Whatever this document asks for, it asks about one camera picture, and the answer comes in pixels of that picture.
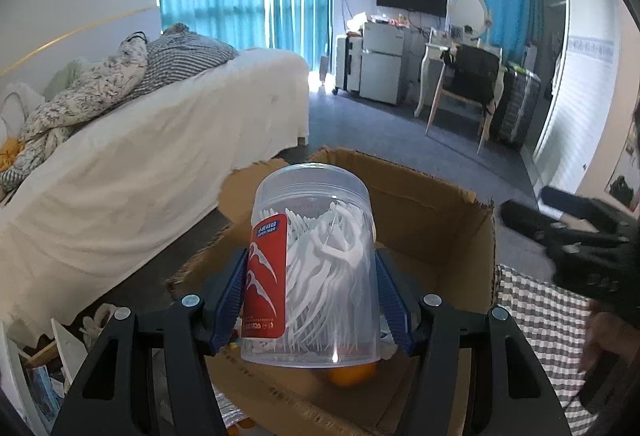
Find floral quilt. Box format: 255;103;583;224
1;32;149;194

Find orange fruit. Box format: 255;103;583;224
324;362;378;388

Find round vanity mirror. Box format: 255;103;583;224
448;0;492;40

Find grey striped pillow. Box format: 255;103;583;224
126;23;239;101

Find silver mini fridge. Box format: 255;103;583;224
359;21;410;106

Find white dressing table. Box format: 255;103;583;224
413;29;506;118

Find wooden chair black jacket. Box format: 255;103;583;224
425;45;503;153

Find bed with white sheet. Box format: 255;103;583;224
1;48;309;345

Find person's right hand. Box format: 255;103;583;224
579;300;639;372

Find checkered tablecloth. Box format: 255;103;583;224
497;265;596;435

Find beige plush slippers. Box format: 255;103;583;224
79;304;117;350

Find clear floss pick jar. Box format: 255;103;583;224
241;163;381;369

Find cardboard box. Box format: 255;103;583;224
167;148;496;435

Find dark drawer cabinet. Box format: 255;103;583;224
490;62;541;150

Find white louvered wardrobe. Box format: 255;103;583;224
533;0;620;192

